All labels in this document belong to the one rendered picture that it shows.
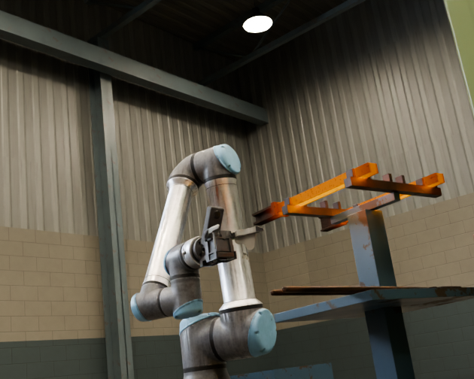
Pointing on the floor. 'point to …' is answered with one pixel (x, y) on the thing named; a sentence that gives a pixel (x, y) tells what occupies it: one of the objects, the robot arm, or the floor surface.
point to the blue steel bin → (321, 371)
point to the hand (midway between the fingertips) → (241, 225)
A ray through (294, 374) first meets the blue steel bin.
